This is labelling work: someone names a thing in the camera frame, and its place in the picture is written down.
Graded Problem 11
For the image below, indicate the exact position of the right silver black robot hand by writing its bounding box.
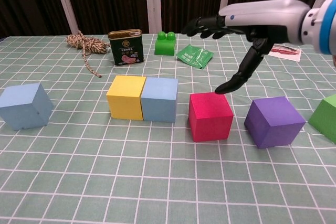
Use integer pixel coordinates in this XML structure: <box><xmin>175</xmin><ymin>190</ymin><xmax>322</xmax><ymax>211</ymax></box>
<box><xmin>181</xmin><ymin>0</ymin><xmax>312</xmax><ymax>95</ymax></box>

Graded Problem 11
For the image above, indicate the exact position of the magenta foam cube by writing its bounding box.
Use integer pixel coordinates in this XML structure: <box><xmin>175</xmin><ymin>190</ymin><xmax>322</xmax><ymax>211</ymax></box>
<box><xmin>188</xmin><ymin>91</ymin><xmax>235</xmax><ymax>143</ymax></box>

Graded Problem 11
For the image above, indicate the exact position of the green foam cube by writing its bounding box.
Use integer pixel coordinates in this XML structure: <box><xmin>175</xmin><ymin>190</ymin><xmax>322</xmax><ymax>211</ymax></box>
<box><xmin>307</xmin><ymin>94</ymin><xmax>336</xmax><ymax>145</ymax></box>

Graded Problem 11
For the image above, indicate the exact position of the light blue foam cube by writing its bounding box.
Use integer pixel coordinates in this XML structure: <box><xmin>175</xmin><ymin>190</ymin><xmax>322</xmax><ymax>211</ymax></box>
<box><xmin>141</xmin><ymin>77</ymin><xmax>179</xmax><ymax>124</ymax></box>
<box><xmin>0</xmin><ymin>82</ymin><xmax>54</xmax><ymax>131</ymax></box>

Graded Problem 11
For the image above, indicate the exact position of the yellow foam cube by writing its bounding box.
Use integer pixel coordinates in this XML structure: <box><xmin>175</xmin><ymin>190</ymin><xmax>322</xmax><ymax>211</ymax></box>
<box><xmin>106</xmin><ymin>75</ymin><xmax>146</xmax><ymax>121</ymax></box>

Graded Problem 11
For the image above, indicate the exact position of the green foil sachet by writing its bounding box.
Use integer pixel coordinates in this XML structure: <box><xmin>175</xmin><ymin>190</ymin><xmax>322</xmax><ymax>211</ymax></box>
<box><xmin>175</xmin><ymin>44</ymin><xmax>215</xmax><ymax>70</ymax></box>

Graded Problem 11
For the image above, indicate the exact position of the green toy building brick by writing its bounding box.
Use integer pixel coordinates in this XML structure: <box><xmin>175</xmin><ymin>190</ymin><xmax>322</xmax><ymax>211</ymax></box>
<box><xmin>154</xmin><ymin>31</ymin><xmax>176</xmax><ymax>57</ymax></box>

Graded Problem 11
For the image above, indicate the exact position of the purple foam cube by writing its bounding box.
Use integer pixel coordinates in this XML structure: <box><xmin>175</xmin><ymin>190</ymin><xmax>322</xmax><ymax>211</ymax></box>
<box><xmin>244</xmin><ymin>96</ymin><xmax>307</xmax><ymax>150</ymax></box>

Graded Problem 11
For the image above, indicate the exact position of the dark green luncheon meat can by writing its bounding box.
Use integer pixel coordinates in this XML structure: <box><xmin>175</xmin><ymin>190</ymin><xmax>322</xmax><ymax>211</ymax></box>
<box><xmin>108</xmin><ymin>29</ymin><xmax>145</xmax><ymax>66</ymax></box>

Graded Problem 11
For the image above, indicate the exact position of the green checked tablecloth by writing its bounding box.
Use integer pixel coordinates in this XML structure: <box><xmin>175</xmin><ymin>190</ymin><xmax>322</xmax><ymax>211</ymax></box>
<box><xmin>0</xmin><ymin>31</ymin><xmax>336</xmax><ymax>224</ymax></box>

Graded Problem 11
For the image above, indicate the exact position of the braided brown white rope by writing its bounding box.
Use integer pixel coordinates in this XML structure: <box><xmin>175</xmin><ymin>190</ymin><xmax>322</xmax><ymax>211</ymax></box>
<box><xmin>66</xmin><ymin>30</ymin><xmax>111</xmax><ymax>78</ymax></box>

